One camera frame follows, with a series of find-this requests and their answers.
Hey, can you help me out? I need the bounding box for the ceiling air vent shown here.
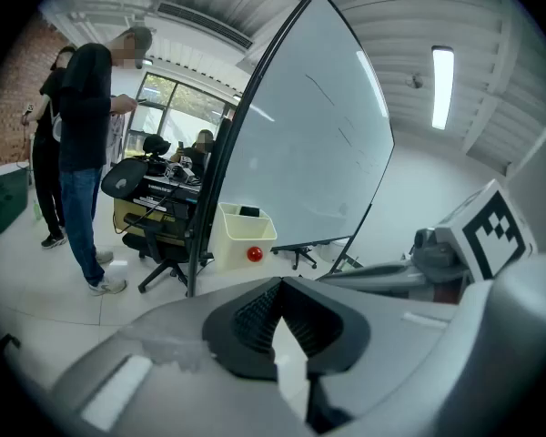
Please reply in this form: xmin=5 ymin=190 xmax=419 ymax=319
xmin=157 ymin=1 xmax=255 ymax=50

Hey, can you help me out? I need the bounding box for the black-framed whiteboard on stand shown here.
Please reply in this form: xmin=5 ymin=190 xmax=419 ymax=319
xmin=185 ymin=0 xmax=396 ymax=299

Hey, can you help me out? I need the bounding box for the cluttered yellow desk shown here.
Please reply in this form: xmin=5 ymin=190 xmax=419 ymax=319
xmin=112 ymin=159 xmax=202 ymax=248

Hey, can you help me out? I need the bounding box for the large window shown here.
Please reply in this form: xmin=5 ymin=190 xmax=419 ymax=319
xmin=126 ymin=71 xmax=238 ymax=154

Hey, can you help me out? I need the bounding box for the cream plastic whiteboard box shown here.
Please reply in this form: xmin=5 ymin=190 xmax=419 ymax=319
xmin=208 ymin=202 xmax=278 ymax=273

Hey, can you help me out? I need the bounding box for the long ceiling light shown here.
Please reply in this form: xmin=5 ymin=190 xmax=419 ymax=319
xmin=430 ymin=46 xmax=455 ymax=131

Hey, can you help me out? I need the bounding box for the black office chair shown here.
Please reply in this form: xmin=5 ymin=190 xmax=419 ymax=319
xmin=100 ymin=135 xmax=216 ymax=295

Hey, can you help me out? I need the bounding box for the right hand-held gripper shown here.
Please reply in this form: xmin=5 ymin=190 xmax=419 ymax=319
xmin=318 ymin=178 xmax=539 ymax=305

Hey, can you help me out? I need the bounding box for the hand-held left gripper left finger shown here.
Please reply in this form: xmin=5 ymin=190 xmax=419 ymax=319
xmin=49 ymin=276 xmax=322 ymax=437

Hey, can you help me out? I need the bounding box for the green storage box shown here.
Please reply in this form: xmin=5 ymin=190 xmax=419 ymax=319
xmin=0 ymin=161 xmax=30 ymax=240

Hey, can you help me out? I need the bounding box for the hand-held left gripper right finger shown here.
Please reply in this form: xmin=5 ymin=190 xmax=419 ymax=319
xmin=279 ymin=252 xmax=546 ymax=437

